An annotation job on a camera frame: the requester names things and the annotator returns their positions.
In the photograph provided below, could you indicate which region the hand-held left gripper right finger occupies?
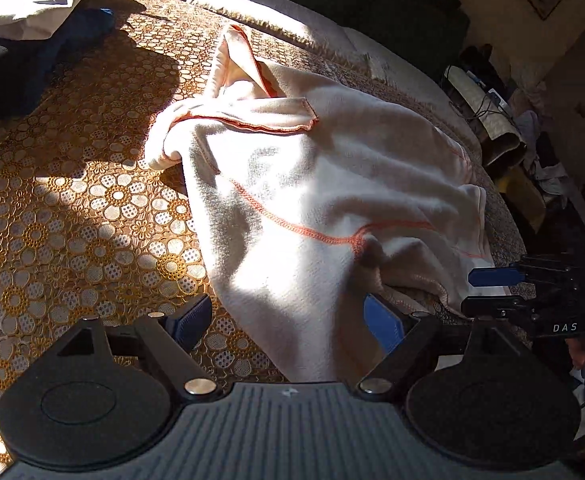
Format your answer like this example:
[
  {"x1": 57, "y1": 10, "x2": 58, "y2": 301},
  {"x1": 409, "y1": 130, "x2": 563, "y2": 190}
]
[{"x1": 355, "y1": 292, "x2": 523, "y2": 401}]

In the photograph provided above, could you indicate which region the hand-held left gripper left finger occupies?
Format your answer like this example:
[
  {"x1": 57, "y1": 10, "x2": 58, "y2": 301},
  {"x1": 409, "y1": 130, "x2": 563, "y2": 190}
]
[{"x1": 55, "y1": 294, "x2": 218, "y2": 401}]

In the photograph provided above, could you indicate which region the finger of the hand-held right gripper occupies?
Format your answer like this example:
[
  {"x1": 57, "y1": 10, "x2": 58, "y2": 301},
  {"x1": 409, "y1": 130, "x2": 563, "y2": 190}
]
[
  {"x1": 461, "y1": 296, "x2": 540, "y2": 322},
  {"x1": 468, "y1": 255, "x2": 573, "y2": 287}
]

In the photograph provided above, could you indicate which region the white garment with orange stitching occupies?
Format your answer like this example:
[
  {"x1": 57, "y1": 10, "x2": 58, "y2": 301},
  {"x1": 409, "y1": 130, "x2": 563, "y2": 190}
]
[{"x1": 145, "y1": 24, "x2": 495, "y2": 383}]

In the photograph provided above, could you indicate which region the yellow stool cover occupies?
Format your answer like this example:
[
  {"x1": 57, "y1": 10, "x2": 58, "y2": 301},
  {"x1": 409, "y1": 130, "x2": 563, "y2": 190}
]
[{"x1": 502, "y1": 165, "x2": 548, "y2": 231}]

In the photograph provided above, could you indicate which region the pile of white bags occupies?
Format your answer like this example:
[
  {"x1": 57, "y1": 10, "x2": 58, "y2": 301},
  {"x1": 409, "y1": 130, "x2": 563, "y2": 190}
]
[{"x1": 512, "y1": 85, "x2": 568, "y2": 196}]

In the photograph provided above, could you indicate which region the beige armrest cover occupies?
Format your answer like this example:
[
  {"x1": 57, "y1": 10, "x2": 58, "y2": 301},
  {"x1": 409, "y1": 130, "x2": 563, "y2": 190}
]
[{"x1": 445, "y1": 65, "x2": 525, "y2": 166}]

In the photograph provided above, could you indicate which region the black folded garment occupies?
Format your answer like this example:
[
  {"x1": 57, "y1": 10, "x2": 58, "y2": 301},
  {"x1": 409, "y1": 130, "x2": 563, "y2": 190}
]
[{"x1": 0, "y1": 42, "x2": 53, "y2": 121}]

